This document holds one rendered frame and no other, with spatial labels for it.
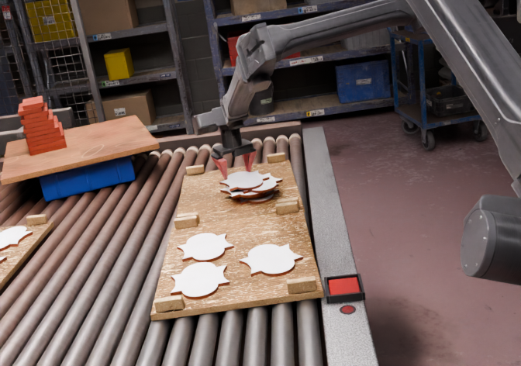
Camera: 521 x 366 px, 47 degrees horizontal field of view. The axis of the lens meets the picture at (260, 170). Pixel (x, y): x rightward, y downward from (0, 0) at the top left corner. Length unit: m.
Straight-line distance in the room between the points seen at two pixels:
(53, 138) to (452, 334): 1.76
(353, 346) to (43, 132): 1.43
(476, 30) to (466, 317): 2.19
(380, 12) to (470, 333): 1.75
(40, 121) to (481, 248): 1.84
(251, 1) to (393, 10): 4.42
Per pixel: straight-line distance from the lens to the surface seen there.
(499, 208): 0.54
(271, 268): 1.30
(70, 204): 2.01
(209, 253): 1.40
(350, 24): 1.21
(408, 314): 2.80
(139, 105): 6.01
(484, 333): 2.70
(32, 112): 2.18
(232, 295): 1.24
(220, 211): 1.64
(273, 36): 1.18
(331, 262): 1.35
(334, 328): 1.14
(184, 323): 1.22
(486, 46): 0.66
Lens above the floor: 1.57
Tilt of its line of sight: 20 degrees down
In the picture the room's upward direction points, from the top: 8 degrees counter-clockwise
